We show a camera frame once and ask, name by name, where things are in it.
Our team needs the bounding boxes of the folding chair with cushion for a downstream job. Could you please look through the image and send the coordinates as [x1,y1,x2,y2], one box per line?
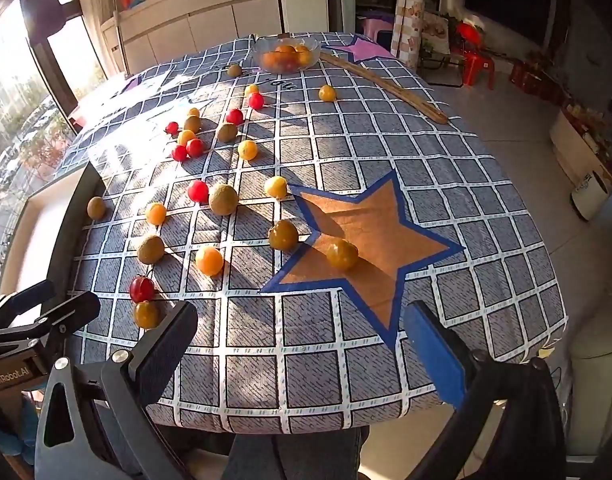
[420,10,467,88]

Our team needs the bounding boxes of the beige low cabinet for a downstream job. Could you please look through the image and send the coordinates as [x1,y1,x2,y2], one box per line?
[550,102,612,188]

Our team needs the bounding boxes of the white cabinet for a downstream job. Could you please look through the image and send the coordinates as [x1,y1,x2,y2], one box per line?
[100,0,284,77]

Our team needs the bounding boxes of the white shallow tray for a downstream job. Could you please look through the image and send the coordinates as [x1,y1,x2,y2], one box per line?
[0,160,107,321]

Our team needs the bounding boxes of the red plastic stool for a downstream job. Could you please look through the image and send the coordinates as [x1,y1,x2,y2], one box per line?
[456,22,497,90]

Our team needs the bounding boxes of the red boxes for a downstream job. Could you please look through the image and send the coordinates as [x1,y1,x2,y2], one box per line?
[510,59,557,103]

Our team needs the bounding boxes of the person's legs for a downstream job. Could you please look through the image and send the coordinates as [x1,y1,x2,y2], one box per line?
[221,425,371,480]

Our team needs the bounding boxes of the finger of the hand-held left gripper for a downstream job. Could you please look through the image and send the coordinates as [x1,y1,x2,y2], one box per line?
[0,280,56,333]
[33,291,101,356]

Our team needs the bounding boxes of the beige sofa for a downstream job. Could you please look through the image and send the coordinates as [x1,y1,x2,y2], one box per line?
[566,280,612,456]

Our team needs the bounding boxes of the pink plastic stool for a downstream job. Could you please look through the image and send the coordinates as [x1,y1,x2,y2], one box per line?
[360,16,393,43]

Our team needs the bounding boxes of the clear glass bowl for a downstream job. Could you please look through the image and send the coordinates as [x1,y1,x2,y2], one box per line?
[252,36,321,74]

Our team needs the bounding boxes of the white pole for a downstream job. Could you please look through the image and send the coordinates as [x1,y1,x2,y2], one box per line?
[112,10,130,76]

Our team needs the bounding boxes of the grey checked star blanket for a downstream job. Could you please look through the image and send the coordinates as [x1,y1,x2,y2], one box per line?
[56,31,569,435]

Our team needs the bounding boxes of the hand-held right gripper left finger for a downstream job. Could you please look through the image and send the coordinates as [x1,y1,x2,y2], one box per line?
[34,301,199,480]

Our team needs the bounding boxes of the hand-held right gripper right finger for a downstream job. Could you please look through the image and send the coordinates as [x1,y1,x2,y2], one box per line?
[403,301,569,480]

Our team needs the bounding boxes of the white plastic container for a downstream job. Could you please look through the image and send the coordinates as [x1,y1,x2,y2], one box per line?
[571,170,612,222]

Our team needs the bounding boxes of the long wooden stick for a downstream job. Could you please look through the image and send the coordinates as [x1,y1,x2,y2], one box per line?
[320,52,449,125]

